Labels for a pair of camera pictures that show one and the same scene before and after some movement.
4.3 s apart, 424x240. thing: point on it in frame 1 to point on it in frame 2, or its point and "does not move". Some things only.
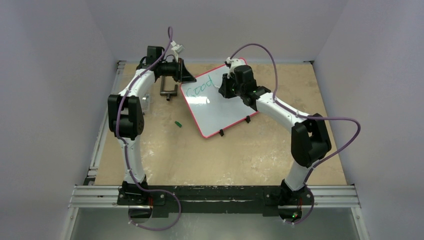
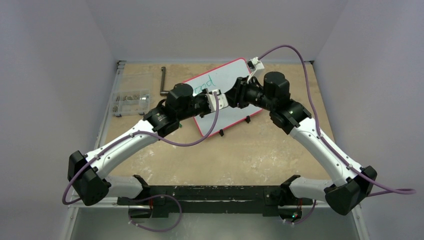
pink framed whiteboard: [211, 112] does not move
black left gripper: [182, 74] to [203, 96]
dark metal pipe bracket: [167, 93] does not move
